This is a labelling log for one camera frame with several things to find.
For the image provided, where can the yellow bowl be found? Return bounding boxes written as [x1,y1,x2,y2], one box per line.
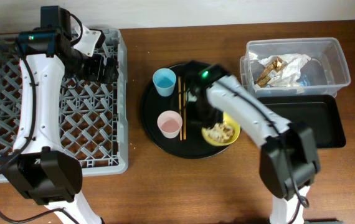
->
[201,112,241,146]

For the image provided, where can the food scraps rice and peanuts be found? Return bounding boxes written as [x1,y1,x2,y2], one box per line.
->
[204,123,235,143]

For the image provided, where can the pink plastic cup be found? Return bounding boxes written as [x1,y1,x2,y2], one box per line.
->
[157,110,183,139]

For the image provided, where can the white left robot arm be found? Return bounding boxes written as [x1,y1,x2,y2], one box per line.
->
[0,6,119,223]

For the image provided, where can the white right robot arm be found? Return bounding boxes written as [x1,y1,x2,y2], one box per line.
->
[178,60,321,223]

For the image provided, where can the grey dishwasher rack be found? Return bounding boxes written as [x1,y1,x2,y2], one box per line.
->
[0,28,128,176]

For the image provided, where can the crumpled white paper waste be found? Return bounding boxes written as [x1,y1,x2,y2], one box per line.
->
[249,53,311,88]

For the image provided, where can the left wooden chopstick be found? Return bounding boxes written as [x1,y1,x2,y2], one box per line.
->
[177,77,183,141]

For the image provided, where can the wooden chopstick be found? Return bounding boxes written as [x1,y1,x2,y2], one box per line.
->
[177,77,183,141]
[182,91,187,140]

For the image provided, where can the right wooden chopstick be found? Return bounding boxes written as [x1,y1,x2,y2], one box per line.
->
[182,91,187,140]

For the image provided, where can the round black tray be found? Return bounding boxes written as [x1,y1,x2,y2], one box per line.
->
[140,62,244,160]

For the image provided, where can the blue plastic cup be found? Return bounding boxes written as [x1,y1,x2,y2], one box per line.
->
[153,68,177,97]

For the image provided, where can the gold foil wrapper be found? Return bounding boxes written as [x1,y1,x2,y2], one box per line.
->
[255,57,285,87]

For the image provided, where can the black rectangular tray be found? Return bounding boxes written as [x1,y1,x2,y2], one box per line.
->
[258,95,346,149]

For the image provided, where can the clear plastic bin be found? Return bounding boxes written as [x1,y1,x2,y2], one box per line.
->
[240,37,351,98]

